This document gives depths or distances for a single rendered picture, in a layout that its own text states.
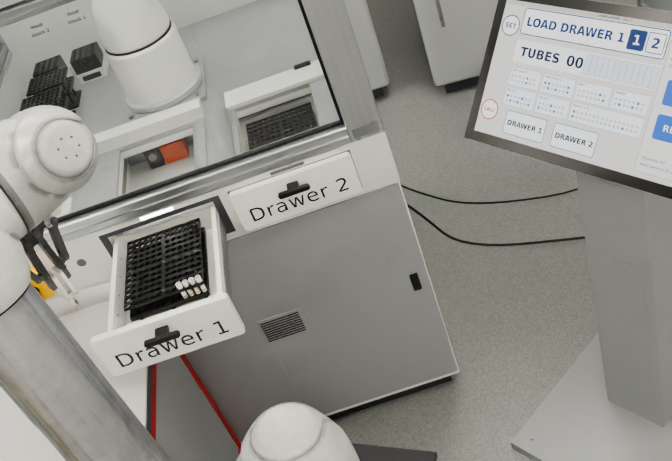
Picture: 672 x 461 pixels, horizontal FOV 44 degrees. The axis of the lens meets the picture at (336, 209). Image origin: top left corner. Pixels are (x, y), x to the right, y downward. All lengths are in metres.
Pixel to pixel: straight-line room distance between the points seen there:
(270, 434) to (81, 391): 0.30
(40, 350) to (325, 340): 1.31
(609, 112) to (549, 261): 1.27
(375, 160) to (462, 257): 1.03
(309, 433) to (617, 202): 0.87
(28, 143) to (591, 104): 1.03
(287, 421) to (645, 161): 0.77
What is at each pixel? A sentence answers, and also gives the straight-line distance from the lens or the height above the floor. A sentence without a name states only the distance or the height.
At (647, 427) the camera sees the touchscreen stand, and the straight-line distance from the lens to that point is 2.36.
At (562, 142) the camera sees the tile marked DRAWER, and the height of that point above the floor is 1.00.
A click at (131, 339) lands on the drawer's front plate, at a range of 1.73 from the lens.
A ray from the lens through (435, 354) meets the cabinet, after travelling 2.40.
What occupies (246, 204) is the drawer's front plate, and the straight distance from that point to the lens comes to 1.92.
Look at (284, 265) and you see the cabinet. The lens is 2.07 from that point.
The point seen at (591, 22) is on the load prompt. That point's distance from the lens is 1.65.
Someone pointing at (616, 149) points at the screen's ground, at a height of 1.01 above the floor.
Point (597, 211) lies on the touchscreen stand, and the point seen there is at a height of 0.75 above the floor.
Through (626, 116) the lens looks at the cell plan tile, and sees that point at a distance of 1.59.
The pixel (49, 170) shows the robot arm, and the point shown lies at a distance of 0.99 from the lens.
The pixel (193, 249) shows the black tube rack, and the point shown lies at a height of 0.90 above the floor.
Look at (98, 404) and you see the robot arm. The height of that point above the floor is 1.27.
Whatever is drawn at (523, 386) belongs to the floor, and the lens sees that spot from 2.51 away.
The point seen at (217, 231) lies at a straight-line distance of 1.88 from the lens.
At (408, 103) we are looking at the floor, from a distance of 3.68.
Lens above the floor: 2.00
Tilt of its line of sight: 38 degrees down
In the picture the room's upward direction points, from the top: 21 degrees counter-clockwise
